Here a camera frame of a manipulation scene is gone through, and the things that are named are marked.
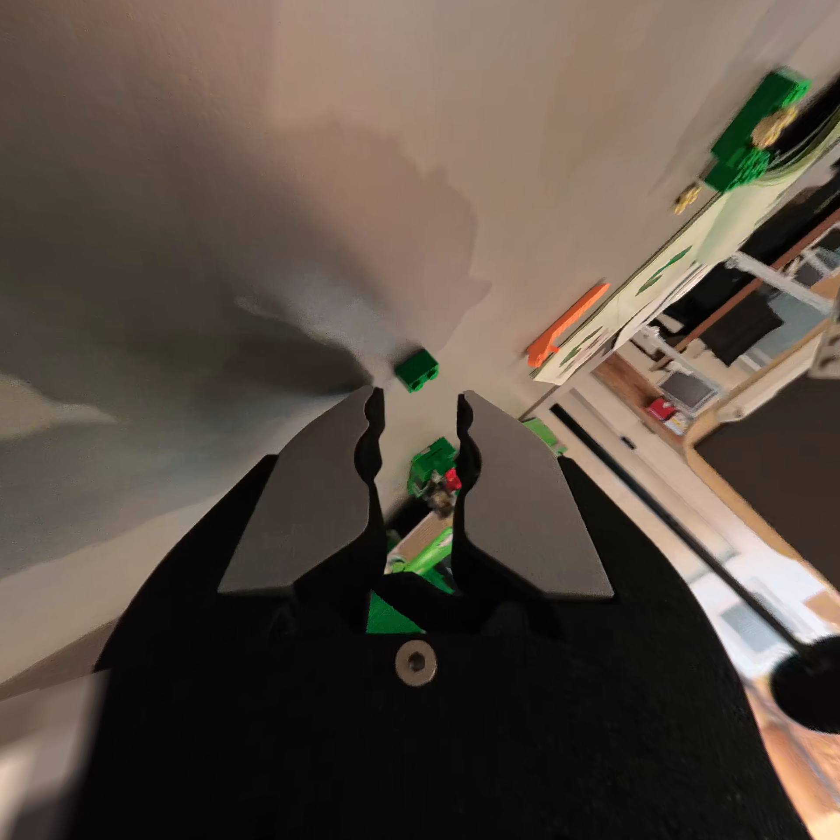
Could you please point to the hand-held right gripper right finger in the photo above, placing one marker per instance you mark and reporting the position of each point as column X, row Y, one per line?
column 531, row 512

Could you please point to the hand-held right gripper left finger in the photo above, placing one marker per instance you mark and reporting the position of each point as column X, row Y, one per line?
column 308, row 499

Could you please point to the green lego brick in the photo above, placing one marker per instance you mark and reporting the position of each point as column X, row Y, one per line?
column 417, row 371

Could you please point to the grey desk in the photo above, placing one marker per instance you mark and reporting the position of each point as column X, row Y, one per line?
column 197, row 164

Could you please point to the small lego figure build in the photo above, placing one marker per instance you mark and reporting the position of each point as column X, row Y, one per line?
column 430, row 466

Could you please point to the green plastic bin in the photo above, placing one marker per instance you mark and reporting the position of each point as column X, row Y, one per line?
column 387, row 617

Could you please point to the orange lego brick separator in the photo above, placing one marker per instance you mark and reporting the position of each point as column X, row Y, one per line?
column 564, row 325

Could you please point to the black floor stand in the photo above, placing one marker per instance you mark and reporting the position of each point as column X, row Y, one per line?
column 807, row 682

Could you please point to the lego instruction booklet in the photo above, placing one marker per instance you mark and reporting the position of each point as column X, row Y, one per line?
column 718, row 229

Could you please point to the tan round lego plate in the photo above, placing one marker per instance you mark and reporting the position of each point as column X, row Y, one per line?
column 774, row 128
column 687, row 200

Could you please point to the long green lego assembly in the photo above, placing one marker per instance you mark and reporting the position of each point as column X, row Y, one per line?
column 741, row 131

